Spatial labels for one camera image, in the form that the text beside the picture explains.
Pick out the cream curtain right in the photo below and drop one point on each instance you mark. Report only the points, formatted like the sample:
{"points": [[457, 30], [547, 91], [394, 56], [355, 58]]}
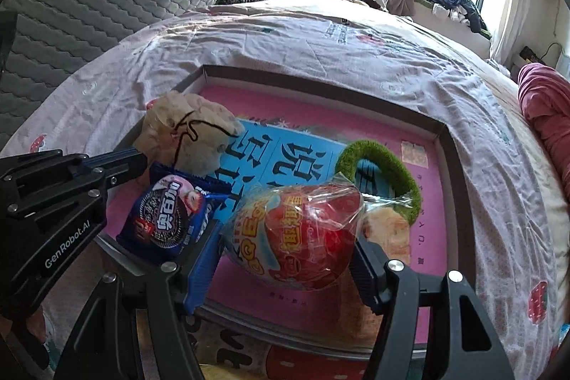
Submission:
{"points": [[512, 15]]}

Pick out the beige sheer drawstring pouch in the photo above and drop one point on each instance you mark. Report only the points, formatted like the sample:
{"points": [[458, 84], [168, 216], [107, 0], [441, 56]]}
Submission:
{"points": [[187, 132]]}

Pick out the dark shallow box tray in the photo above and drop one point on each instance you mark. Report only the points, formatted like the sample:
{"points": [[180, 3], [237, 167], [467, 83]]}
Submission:
{"points": [[391, 204]]}

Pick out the surprise egg toy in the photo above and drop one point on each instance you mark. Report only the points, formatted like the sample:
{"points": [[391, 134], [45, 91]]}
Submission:
{"points": [[299, 236]]}

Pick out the yellow rice cracker packet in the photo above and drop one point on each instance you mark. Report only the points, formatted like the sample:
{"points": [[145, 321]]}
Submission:
{"points": [[221, 372]]}

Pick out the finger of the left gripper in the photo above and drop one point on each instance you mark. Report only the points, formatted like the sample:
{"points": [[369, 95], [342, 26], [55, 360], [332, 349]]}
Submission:
{"points": [[117, 167]]}

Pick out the blue cookie packet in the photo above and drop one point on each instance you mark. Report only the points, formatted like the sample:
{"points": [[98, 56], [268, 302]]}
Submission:
{"points": [[172, 213]]}

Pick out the pink rolled blanket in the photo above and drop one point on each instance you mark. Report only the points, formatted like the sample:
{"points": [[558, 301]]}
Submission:
{"points": [[544, 98]]}

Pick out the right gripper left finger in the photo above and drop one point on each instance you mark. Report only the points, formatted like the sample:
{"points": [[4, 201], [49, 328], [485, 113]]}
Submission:
{"points": [[104, 341]]}

